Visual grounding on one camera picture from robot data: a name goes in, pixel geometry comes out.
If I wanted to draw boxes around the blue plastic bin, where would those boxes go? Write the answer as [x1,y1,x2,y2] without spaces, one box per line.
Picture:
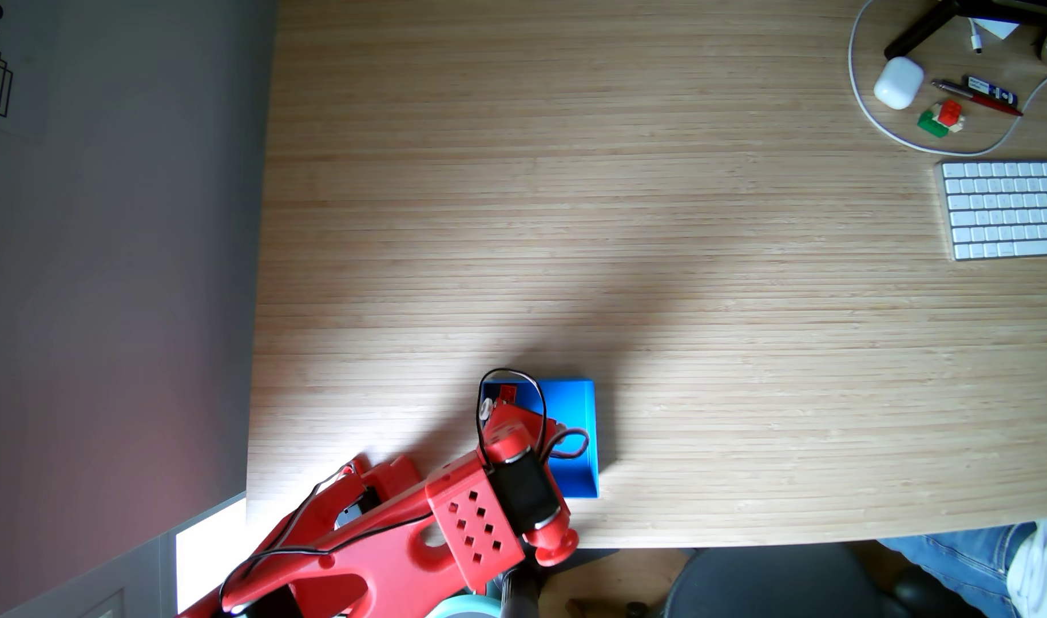
[479,379,601,501]

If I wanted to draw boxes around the teal round object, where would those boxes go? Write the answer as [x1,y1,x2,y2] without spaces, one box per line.
[423,573,506,618]

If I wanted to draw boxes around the black office chair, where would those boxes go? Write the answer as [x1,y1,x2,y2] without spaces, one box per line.
[661,544,990,618]

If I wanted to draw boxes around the window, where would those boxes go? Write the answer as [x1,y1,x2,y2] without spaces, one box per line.
[175,495,252,609]

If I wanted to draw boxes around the blue denim garment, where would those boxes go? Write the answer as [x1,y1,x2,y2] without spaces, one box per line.
[877,521,1041,616]

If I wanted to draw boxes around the white earbuds case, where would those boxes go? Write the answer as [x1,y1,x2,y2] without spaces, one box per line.
[872,56,926,112]

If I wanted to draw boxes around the white keyboard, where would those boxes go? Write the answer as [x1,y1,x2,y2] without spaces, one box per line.
[934,160,1047,262]

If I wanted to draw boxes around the white cloth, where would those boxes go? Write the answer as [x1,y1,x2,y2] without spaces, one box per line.
[1006,514,1047,618]

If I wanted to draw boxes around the black stand leg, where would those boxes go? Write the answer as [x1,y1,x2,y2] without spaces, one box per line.
[883,0,1047,60]

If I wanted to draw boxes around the red and black pen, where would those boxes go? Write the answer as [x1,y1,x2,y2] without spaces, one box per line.
[930,79,1025,118]

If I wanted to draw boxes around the blue and white stick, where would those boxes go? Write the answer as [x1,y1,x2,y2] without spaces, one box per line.
[963,74,1020,108]

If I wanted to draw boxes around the black gripper motor cable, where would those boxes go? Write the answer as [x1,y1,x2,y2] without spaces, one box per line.
[476,368,549,470]

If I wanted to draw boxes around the black gooseneck camera stand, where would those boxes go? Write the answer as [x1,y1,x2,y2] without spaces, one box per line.
[498,562,548,618]

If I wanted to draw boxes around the black arm motor cable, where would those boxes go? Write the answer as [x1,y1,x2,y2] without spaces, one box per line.
[218,466,435,614]

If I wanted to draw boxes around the long white charging cable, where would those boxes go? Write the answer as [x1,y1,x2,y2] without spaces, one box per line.
[847,0,1047,158]

